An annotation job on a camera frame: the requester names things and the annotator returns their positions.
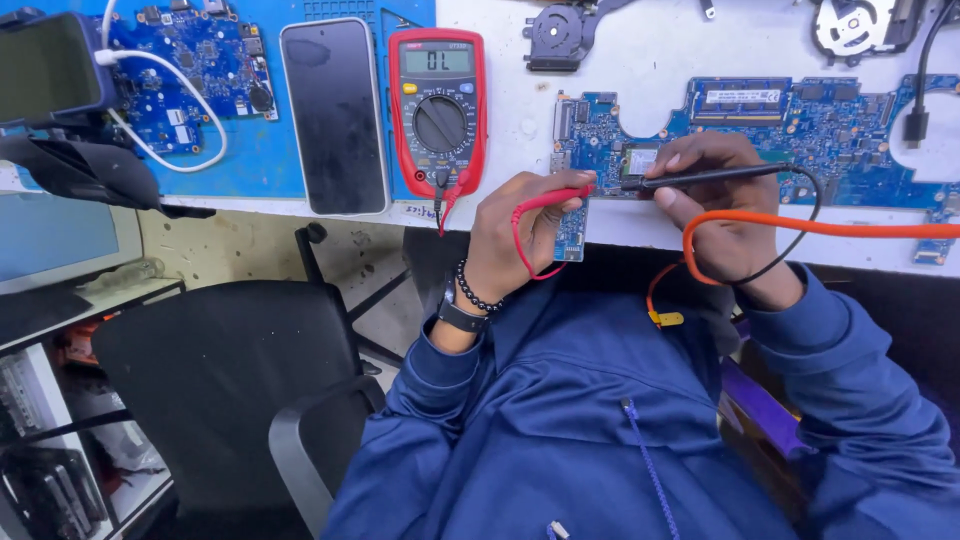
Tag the side shelf with clutter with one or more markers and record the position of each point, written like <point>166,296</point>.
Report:
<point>52,375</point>

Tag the person's right hand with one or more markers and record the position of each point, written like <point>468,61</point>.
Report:
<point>724,225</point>

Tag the black multimeter probe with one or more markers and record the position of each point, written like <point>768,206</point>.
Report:
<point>705,177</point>

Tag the large blue laptop motherboard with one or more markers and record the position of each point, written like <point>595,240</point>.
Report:
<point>810,127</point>

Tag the person's left hand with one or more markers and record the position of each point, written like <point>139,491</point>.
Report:
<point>499,240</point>

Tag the blue repair mat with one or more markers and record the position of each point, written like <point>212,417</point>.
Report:
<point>259,142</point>

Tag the blue hoodie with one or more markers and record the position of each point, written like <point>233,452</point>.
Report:
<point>600,420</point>

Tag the black cloth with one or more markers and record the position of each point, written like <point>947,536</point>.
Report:
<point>82,169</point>

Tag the red multimeter probe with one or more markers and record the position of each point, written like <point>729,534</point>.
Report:
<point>544,202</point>

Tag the black wristwatch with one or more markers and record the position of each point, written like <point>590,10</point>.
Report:
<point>459,311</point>

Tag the silver cooling fan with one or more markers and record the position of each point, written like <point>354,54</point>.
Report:
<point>855,28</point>

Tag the small blue circuit board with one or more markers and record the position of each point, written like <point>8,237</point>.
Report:
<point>191,67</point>

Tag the black office chair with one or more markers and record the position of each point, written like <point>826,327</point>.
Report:
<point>240,390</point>

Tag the black cooling fan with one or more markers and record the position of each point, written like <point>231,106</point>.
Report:
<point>559,34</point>

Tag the red digital multimeter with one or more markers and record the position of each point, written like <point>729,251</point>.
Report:
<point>438,112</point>

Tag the black smartphone with clear case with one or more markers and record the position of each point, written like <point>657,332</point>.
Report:
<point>334,116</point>

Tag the phone in blue holder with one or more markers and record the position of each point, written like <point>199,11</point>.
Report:
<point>49,67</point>

